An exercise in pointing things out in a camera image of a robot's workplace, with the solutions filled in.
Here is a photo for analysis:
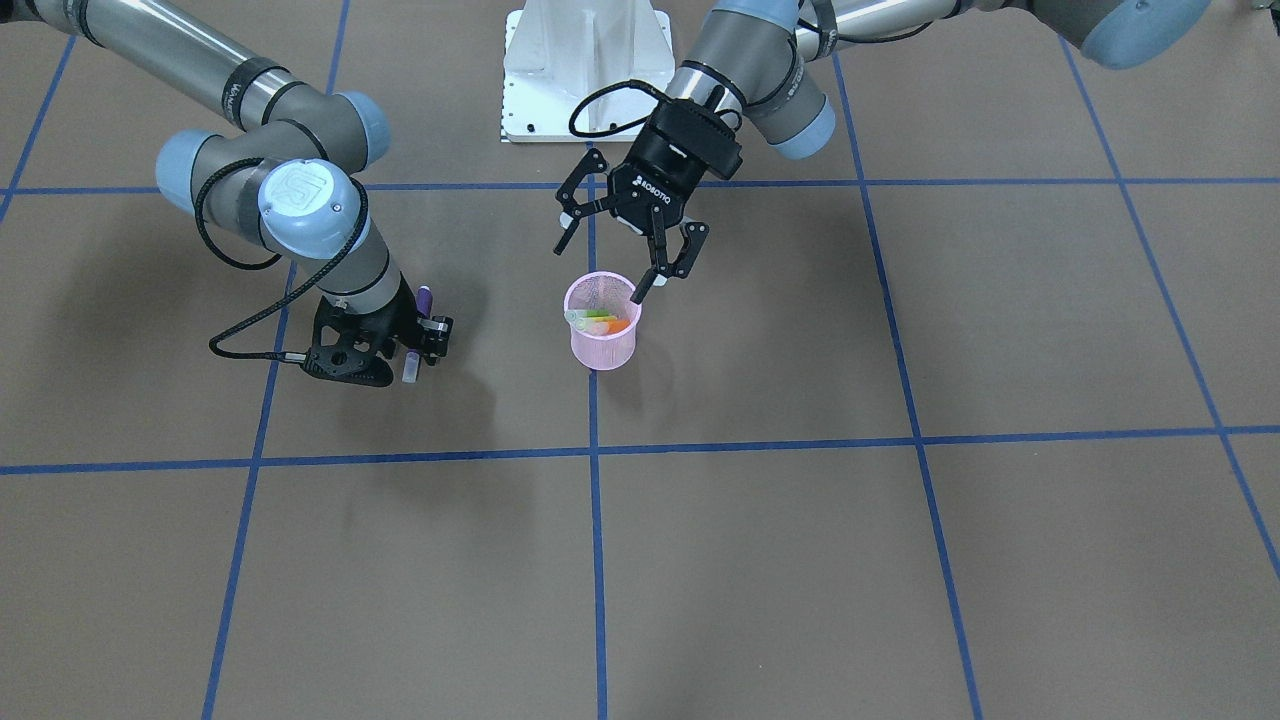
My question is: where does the purple highlighter pen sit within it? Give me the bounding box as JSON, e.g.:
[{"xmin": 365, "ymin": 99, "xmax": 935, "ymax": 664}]
[{"xmin": 401, "ymin": 284, "xmax": 433, "ymax": 384}]

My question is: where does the pink mesh pen holder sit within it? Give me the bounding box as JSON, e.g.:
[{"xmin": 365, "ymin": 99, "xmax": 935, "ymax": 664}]
[{"xmin": 563, "ymin": 272, "xmax": 643, "ymax": 372}]

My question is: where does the yellow highlighter pen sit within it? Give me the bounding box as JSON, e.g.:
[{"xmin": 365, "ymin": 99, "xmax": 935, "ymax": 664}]
[{"xmin": 564, "ymin": 309, "xmax": 620, "ymax": 337}]

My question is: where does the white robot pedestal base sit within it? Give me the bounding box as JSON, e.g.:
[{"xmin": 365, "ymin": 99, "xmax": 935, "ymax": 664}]
[{"xmin": 500, "ymin": 1, "xmax": 676, "ymax": 143}]

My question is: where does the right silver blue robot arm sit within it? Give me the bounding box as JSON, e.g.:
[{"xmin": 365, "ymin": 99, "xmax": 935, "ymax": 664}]
[{"xmin": 3, "ymin": 1, "xmax": 453, "ymax": 387}]

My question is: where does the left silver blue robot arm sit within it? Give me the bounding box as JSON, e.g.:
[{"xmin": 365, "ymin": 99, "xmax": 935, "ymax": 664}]
[{"xmin": 554, "ymin": 1, "xmax": 1210, "ymax": 304}]

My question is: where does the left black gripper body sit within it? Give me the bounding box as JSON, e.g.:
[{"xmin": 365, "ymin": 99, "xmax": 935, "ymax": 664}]
[{"xmin": 607, "ymin": 117, "xmax": 712, "ymax": 234}]

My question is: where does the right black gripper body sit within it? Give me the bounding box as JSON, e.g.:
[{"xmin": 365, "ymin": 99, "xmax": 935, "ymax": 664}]
[{"xmin": 302, "ymin": 281, "xmax": 415, "ymax": 387}]

